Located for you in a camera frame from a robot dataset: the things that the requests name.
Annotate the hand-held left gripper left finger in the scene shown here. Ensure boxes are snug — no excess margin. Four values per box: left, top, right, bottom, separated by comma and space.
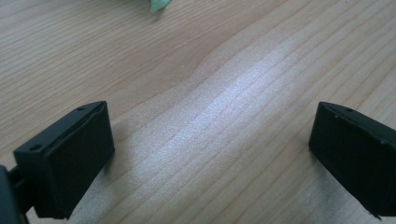
12, 100, 116, 220

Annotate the green cloth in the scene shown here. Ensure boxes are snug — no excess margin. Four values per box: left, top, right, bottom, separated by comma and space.
149, 0, 173, 14

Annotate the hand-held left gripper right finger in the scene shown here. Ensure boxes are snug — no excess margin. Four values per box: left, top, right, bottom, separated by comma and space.
307, 101, 396, 221

